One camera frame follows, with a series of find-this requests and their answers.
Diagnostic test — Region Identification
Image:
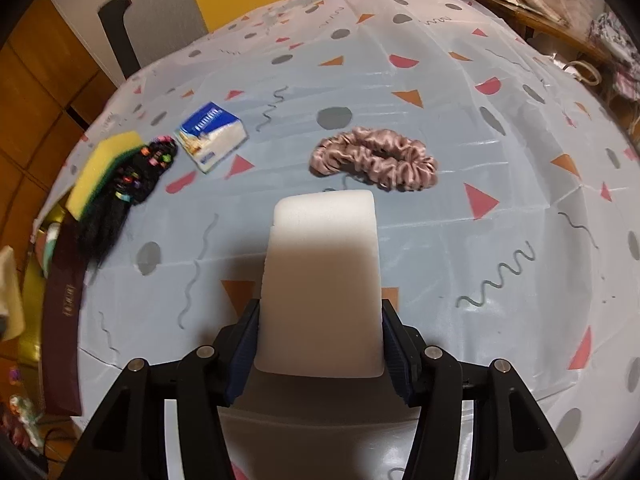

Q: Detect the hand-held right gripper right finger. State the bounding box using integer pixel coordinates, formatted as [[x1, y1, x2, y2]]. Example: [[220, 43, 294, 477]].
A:
[[381, 299, 551, 480]]

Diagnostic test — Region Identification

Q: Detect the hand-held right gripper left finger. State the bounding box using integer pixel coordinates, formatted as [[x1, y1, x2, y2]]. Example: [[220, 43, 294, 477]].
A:
[[60, 299, 262, 480]]

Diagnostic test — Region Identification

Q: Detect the white sponge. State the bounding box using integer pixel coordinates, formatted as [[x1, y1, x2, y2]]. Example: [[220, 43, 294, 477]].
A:
[[254, 190, 386, 378]]

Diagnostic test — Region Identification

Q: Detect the gold tin box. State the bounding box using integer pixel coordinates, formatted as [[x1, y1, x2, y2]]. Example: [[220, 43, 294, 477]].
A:
[[15, 200, 86, 417]]

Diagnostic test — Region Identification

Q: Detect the pink satin scrunchie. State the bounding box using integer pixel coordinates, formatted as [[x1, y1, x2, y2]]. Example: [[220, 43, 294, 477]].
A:
[[309, 127, 438, 193]]

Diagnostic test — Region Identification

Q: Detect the black hairpiece with colourful beads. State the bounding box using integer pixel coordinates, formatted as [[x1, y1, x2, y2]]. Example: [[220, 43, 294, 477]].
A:
[[75, 135, 178, 268]]

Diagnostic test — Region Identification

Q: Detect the green silicone bottle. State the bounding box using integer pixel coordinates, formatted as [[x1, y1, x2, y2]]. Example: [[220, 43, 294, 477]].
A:
[[41, 225, 63, 273]]

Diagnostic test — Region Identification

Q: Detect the blue tissue pack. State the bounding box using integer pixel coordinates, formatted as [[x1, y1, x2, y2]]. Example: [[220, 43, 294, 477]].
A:
[[174, 102, 249, 175]]

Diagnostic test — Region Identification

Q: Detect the yellow green sponge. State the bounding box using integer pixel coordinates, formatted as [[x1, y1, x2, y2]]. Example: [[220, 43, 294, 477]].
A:
[[66, 131, 146, 222]]

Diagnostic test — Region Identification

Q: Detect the beige cloth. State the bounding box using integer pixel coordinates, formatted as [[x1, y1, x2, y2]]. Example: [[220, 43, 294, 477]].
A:
[[0, 246, 26, 341]]

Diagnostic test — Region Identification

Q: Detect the patterned white tablecloth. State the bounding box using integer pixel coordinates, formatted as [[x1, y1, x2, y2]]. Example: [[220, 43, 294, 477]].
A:
[[30, 0, 640, 480]]

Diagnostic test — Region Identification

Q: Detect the wooden wardrobe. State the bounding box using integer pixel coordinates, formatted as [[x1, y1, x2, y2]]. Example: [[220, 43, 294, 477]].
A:
[[0, 0, 118, 361]]

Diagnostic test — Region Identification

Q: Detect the wooden side table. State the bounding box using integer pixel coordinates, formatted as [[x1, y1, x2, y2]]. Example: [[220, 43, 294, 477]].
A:
[[452, 0, 613, 68]]

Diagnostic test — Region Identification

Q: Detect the pile of clothes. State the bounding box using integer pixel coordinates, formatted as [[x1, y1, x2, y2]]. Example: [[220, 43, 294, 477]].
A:
[[587, 7, 640, 106]]

